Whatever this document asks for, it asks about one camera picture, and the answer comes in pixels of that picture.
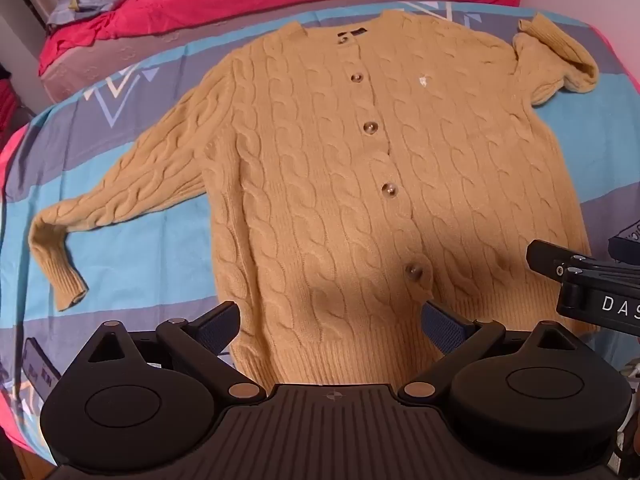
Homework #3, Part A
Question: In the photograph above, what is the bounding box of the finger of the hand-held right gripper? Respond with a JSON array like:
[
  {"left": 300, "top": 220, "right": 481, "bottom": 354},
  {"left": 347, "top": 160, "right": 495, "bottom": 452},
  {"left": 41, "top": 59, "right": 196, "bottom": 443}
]
[{"left": 526, "top": 239, "right": 640, "bottom": 283}]

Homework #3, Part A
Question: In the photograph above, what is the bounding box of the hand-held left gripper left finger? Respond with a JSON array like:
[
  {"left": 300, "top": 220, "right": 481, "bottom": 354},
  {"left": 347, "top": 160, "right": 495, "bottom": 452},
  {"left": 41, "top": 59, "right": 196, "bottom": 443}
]
[{"left": 75, "top": 301, "right": 269, "bottom": 404}]

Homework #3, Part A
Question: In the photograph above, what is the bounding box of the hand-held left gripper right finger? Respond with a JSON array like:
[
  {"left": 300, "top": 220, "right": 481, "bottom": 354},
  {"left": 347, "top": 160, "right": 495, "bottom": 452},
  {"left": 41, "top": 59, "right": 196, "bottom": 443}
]
[{"left": 397, "top": 300, "right": 597, "bottom": 404}]

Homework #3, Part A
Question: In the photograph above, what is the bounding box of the tan cable-knit cardigan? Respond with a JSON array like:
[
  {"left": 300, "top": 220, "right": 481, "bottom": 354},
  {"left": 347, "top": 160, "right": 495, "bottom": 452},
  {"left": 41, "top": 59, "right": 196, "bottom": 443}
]
[{"left": 28, "top": 10, "right": 599, "bottom": 386}]

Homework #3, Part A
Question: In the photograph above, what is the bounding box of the blue grey striped bed sheet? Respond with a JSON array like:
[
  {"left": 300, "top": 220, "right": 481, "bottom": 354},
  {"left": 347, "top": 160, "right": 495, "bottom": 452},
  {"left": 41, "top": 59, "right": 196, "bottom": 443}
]
[{"left": 0, "top": 0, "right": 640, "bottom": 441}]

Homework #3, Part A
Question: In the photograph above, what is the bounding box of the red cloth pile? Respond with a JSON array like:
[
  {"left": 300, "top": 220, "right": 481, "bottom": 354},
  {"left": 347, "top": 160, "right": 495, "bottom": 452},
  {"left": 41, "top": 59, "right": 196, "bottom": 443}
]
[{"left": 0, "top": 77, "right": 25, "bottom": 133}]

